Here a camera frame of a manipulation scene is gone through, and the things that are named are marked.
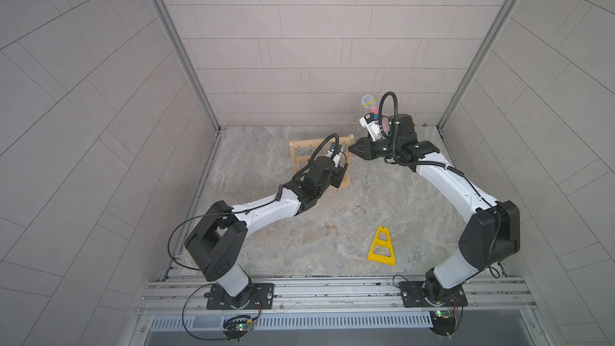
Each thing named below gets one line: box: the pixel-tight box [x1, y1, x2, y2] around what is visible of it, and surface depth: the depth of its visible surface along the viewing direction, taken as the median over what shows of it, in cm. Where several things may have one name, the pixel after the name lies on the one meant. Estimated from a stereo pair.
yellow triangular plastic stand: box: [366, 225, 396, 266], surface depth 82 cm
